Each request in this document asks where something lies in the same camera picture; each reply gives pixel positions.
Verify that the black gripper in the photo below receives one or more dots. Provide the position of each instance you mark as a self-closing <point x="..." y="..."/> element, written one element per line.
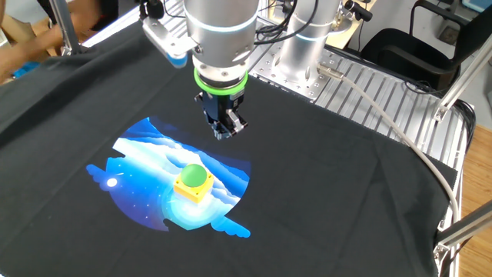
<point x="218" y="108"/>

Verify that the yellow box green push button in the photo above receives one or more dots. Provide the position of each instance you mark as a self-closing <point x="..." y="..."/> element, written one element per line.
<point x="192" y="190"/>

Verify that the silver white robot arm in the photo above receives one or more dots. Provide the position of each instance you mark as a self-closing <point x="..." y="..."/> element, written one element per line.
<point x="223" y="31"/>

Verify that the black t-shirt with sky print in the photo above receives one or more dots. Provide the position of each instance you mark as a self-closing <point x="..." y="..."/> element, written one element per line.
<point x="326" y="173"/>

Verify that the tan wooden desk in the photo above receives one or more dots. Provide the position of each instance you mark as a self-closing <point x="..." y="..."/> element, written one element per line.
<point x="346" y="36"/>

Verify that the black cylindrical device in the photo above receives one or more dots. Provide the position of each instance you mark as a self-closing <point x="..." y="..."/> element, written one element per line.
<point x="359" y="11"/>

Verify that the black office chair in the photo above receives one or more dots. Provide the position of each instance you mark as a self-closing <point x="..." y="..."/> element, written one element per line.
<point x="403" y="54"/>

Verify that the blue plastic bag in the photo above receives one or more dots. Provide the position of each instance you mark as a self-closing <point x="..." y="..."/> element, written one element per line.
<point x="27" y="70"/>

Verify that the black haired person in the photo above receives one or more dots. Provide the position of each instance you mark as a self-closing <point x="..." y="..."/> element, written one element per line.
<point x="23" y="54"/>

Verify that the brown cardboard box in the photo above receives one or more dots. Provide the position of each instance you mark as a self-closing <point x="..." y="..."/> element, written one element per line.
<point x="17" y="27"/>

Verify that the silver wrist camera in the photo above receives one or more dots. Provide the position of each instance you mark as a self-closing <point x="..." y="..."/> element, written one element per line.
<point x="161" y="36"/>

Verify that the aluminium frame profile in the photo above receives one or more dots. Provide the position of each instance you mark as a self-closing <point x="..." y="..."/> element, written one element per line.
<point x="465" y="77"/>
<point x="469" y="225"/>
<point x="65" y="23"/>

